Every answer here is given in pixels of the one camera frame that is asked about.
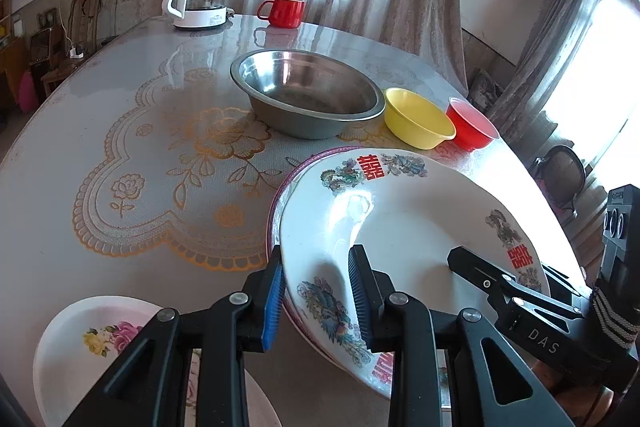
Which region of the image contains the dark round-backed chair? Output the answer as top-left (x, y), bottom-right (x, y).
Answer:
top-left (531, 145), bottom-right (589, 219)

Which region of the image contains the stainless steel basin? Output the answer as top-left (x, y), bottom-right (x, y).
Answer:
top-left (229, 48), bottom-right (386, 140)

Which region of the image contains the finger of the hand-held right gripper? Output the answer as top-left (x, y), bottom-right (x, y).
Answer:
top-left (446, 246), bottom-right (547, 304)
top-left (541, 263), bottom-right (592, 309)

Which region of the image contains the white plate with purple rim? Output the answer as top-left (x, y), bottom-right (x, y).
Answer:
top-left (266, 145), bottom-right (366, 358)

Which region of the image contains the floral cushion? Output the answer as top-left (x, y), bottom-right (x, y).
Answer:
top-left (467, 69), bottom-right (504, 108)

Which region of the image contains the lace patterned tablecloth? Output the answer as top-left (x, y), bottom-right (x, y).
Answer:
top-left (0, 14), bottom-right (591, 427)

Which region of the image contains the white plate with pink flower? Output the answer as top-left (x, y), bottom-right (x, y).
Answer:
top-left (32, 295), bottom-right (284, 427)

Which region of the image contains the white plate with red print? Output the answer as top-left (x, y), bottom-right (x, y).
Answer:
top-left (279, 149), bottom-right (552, 401)

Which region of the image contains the red plastic cup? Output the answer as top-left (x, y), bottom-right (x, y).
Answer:
top-left (445, 96), bottom-right (501, 152)

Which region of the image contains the yellow plastic bowl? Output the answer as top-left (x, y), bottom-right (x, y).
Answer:
top-left (383, 87), bottom-right (457, 151)

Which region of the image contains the black speaker box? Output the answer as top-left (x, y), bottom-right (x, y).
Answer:
top-left (28, 27), bottom-right (54, 64)

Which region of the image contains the pink bag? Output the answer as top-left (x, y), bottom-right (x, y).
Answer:
top-left (18, 69), bottom-right (39, 114)

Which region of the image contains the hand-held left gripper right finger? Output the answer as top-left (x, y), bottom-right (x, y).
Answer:
top-left (347, 244), bottom-right (576, 427)

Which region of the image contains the wooden chair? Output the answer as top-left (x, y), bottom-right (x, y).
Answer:
top-left (40, 0), bottom-right (102, 98)

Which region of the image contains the red mug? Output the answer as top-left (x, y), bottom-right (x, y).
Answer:
top-left (256, 0), bottom-right (307, 29)

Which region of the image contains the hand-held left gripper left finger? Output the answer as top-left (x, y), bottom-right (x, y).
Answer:
top-left (65, 247), bottom-right (288, 427)

